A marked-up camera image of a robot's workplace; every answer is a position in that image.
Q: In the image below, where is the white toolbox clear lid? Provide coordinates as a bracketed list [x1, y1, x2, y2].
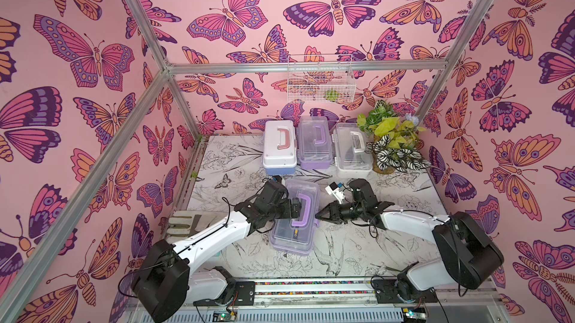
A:
[332, 122, 374, 179]

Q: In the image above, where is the white wire basket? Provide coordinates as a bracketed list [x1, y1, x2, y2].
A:
[285, 60, 356, 104]

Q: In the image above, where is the purple toolbox clear lid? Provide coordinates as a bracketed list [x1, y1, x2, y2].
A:
[296, 116, 333, 170]

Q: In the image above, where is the potted leafy plant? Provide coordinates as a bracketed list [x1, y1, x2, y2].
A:
[356, 100, 431, 173]

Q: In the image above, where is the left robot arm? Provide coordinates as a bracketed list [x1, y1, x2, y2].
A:
[130, 179, 302, 322]

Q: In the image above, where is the blue toolbox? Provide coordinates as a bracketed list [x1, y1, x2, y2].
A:
[262, 120, 297, 176]

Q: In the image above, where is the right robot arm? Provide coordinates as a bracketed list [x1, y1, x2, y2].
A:
[315, 179, 505, 302]

